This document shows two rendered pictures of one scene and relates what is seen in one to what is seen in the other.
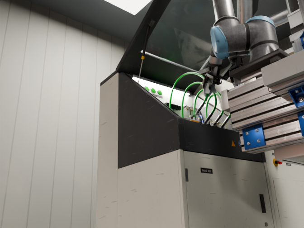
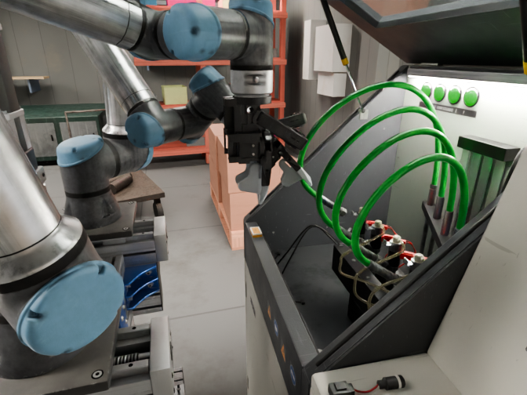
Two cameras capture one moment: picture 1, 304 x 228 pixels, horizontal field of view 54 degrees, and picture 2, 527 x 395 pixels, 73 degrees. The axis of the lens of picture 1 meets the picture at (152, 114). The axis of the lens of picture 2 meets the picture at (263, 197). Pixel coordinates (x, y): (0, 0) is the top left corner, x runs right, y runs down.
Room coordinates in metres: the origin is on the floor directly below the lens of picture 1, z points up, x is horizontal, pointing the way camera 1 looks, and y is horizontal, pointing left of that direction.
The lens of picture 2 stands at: (1.92, -1.12, 1.47)
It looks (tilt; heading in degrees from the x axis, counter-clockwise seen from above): 22 degrees down; 115
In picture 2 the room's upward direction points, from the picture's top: straight up
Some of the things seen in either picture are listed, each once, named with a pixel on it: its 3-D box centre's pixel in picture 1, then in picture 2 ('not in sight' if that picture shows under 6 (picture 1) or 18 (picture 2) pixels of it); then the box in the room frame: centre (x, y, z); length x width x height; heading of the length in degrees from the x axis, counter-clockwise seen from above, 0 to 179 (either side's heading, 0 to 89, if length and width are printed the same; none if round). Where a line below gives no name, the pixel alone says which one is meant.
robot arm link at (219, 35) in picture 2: not in sight; (198, 34); (1.58, -0.62, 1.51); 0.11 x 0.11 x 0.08; 75
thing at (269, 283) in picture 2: (223, 143); (272, 296); (1.61, -0.39, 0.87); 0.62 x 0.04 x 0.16; 127
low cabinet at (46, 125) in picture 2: not in sight; (51, 132); (-3.58, 2.62, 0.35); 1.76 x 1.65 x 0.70; 40
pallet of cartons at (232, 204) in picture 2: not in sight; (262, 175); (0.54, 1.86, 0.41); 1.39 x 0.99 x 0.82; 125
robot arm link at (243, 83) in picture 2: not in sight; (252, 83); (1.63, -0.53, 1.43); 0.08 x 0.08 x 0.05
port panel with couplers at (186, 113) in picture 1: (188, 119); not in sight; (2.16, -0.28, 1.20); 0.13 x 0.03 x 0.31; 127
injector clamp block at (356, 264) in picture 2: not in sight; (376, 301); (1.87, -0.34, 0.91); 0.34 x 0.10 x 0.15; 127
